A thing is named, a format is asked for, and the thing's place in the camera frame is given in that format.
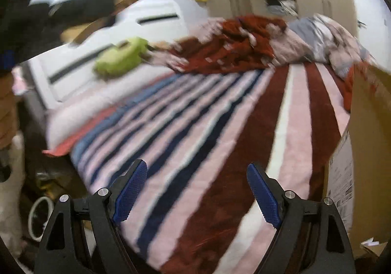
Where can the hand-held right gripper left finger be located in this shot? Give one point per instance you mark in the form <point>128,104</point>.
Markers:
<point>126,197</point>

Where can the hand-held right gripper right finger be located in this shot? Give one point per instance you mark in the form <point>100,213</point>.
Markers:
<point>264,197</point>

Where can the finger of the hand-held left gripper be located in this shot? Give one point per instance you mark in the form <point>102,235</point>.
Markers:
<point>88,9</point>

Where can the cardboard box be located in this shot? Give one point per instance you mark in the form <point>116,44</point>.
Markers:
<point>366,139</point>

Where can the white bed headboard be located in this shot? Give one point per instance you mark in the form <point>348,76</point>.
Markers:
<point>91,44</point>

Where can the green avocado plush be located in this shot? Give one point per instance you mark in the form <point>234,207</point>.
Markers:
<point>120,58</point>

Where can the striped blanket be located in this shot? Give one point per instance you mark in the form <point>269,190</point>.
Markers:
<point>213,154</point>

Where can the brown plush toy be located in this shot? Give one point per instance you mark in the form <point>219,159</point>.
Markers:
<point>158,46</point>

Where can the white pillow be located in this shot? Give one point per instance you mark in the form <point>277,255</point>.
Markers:
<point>91,109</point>

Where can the white round hoop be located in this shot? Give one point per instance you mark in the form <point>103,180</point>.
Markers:
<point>32,219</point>

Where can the red patterned blanket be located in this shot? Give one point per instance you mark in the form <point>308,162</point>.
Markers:
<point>349,87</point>
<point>232,44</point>

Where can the plaid pink grey quilt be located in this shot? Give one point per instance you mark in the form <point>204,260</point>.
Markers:
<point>323,41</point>

